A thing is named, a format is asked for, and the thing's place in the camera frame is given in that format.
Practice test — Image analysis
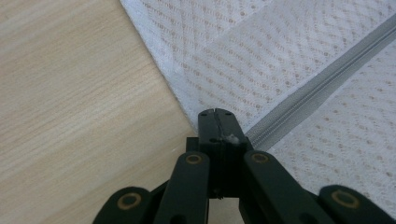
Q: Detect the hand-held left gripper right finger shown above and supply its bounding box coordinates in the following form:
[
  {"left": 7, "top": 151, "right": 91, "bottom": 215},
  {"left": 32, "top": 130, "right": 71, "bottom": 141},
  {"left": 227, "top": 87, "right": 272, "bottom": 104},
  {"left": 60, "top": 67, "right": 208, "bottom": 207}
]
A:
[{"left": 214, "top": 107, "right": 254, "bottom": 198}]

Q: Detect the white mesh laundry bag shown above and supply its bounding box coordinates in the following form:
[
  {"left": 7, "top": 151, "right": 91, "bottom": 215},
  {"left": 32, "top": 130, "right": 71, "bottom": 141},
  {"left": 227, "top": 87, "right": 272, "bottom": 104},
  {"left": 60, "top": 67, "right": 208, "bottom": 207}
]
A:
[{"left": 119, "top": 0, "right": 396, "bottom": 220}]

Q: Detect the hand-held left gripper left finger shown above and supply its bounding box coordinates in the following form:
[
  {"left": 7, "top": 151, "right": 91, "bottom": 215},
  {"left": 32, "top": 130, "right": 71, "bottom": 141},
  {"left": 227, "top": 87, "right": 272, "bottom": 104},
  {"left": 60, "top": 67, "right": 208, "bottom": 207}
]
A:
[{"left": 186, "top": 107, "right": 226, "bottom": 199}]

